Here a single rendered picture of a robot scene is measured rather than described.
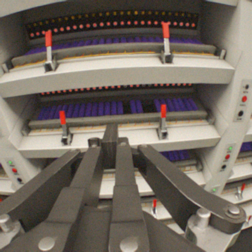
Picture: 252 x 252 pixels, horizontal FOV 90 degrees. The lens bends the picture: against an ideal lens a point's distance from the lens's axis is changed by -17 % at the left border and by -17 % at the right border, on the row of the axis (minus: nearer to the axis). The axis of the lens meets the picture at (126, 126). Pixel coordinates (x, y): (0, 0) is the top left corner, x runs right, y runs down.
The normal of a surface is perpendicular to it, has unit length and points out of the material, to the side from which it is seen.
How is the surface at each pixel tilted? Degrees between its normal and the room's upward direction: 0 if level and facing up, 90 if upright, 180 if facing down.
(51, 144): 21
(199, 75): 111
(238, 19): 90
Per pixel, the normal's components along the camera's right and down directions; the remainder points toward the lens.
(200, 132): -0.02, -0.67
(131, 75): 0.07, 0.74
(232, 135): 0.05, 0.45
